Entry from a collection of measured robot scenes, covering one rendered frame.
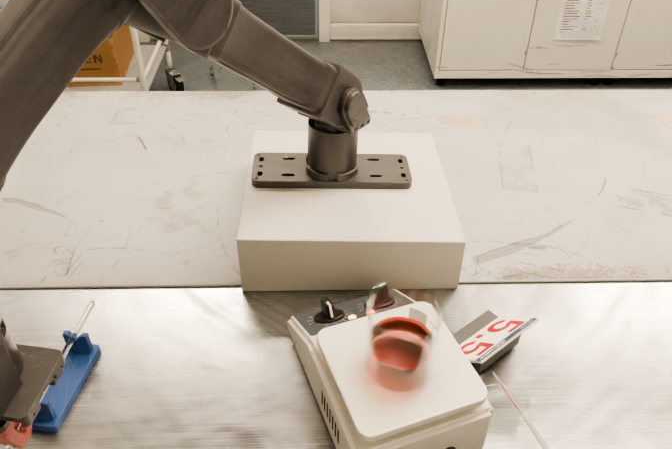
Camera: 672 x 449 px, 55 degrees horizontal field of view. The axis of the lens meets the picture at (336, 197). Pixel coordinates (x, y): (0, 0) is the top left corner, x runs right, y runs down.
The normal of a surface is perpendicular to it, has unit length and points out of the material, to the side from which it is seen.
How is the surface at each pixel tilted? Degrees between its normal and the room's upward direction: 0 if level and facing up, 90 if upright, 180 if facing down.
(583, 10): 90
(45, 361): 2
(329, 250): 90
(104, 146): 0
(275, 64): 91
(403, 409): 0
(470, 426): 90
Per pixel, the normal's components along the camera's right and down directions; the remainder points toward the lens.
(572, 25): 0.02, 0.61
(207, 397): 0.01, -0.79
